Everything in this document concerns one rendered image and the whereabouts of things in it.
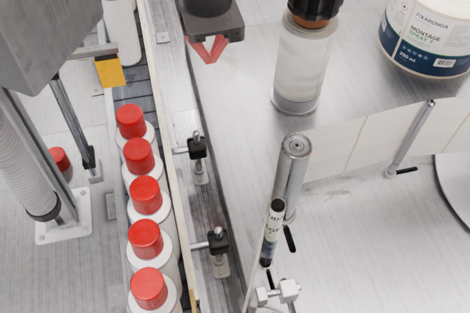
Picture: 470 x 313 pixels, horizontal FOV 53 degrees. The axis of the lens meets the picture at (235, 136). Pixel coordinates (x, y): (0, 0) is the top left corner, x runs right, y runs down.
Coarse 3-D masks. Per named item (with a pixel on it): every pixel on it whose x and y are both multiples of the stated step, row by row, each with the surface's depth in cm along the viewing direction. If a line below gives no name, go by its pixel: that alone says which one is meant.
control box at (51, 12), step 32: (0, 0) 26; (32, 0) 28; (64, 0) 31; (96, 0) 35; (0, 32) 27; (32, 32) 29; (64, 32) 32; (0, 64) 30; (32, 64) 30; (32, 96) 32
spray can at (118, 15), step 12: (108, 0) 75; (120, 0) 76; (108, 12) 77; (120, 12) 78; (132, 12) 80; (108, 24) 80; (120, 24) 80; (132, 24) 81; (108, 36) 84; (120, 36) 82; (132, 36) 83; (120, 48) 84; (132, 48) 85; (120, 60) 87; (132, 60) 87
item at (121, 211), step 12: (108, 96) 74; (108, 108) 72; (108, 120) 71; (108, 132) 70; (120, 168) 66; (120, 180) 65; (120, 192) 64; (120, 204) 63; (120, 216) 62; (120, 228) 61; (120, 240) 60; (120, 252) 59
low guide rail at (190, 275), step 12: (144, 12) 92; (144, 24) 90; (144, 36) 88; (156, 72) 83; (156, 84) 81; (156, 96) 80; (156, 108) 78; (168, 144) 74; (168, 156) 73; (168, 168) 72; (180, 204) 68; (180, 216) 67; (180, 228) 66; (180, 240) 65; (192, 264) 63; (192, 276) 62; (192, 288) 62
